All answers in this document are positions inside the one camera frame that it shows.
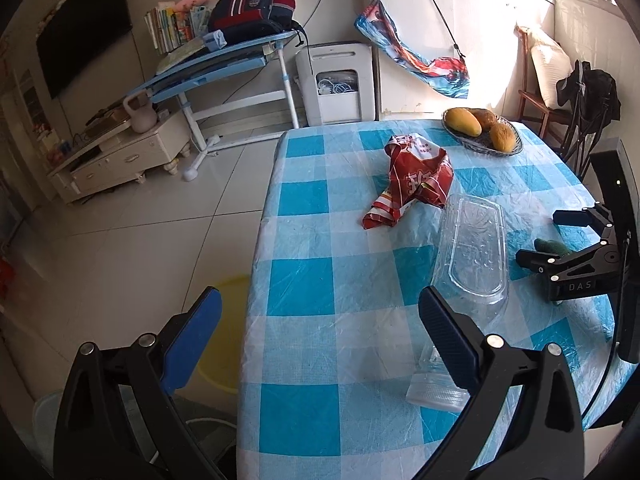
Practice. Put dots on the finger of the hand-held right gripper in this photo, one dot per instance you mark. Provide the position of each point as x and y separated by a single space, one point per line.
580 262
570 218

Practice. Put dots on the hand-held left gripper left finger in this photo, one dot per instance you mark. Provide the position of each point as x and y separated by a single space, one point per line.
192 340

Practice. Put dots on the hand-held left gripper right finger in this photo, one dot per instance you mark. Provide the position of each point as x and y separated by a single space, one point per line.
447 340

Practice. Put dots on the yellow plastic basin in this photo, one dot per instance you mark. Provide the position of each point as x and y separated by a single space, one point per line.
227 340

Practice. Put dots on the clear plastic bottle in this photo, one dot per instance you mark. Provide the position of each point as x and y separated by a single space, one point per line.
472 255

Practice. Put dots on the yellow mango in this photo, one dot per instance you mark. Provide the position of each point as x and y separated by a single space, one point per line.
502 136
462 121

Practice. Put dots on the wooden chair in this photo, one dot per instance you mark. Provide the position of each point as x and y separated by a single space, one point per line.
535 107

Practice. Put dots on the woven fruit basket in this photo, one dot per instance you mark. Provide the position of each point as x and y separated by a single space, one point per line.
477 144

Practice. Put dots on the blue checkered tablecloth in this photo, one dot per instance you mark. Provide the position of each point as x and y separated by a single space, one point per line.
325 310

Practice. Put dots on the black bag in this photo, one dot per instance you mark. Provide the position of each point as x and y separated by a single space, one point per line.
592 90

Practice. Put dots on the brown round fruit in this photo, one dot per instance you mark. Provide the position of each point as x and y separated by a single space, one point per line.
487 117

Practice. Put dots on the white pillow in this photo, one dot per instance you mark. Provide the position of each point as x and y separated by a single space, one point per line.
550 67

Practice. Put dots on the red snack bag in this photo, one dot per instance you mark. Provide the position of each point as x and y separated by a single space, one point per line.
420 175

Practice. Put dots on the cream tv cabinet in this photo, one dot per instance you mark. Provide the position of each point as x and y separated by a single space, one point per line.
125 160

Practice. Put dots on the colourful printed hanging bag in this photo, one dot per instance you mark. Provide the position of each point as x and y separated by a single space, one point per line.
415 57

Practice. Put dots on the pink kettlebell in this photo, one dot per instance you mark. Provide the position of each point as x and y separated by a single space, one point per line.
140 117

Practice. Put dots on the white air purifier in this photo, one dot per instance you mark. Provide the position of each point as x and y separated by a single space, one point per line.
340 105

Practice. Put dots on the blue and white study desk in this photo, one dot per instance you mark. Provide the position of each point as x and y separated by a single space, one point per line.
210 62

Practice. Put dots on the green open book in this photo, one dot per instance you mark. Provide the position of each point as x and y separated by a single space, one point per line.
180 55

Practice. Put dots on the small light blue box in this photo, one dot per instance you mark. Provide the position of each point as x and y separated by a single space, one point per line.
214 40

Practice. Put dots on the row of books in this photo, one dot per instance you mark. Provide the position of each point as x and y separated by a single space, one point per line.
170 32

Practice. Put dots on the black television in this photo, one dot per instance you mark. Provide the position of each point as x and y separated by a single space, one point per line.
80 30

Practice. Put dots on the pink plush toy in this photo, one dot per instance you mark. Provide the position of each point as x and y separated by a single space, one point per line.
192 2

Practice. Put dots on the dark blue red backpack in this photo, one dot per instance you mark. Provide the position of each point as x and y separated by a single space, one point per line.
255 7

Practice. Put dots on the black folding frame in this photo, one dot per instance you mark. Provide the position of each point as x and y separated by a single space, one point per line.
582 145

